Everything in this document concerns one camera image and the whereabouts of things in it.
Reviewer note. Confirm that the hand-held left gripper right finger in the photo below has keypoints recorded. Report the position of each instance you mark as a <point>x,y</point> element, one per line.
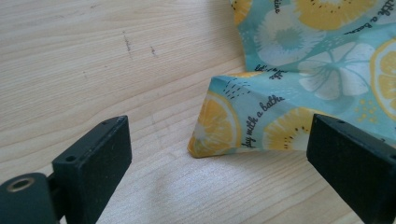
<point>355,168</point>

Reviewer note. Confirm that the light blue lemon print cloth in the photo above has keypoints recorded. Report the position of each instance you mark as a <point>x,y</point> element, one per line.
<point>311,62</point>

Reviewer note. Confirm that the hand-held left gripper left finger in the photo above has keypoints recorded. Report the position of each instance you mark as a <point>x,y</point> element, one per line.
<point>93,168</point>

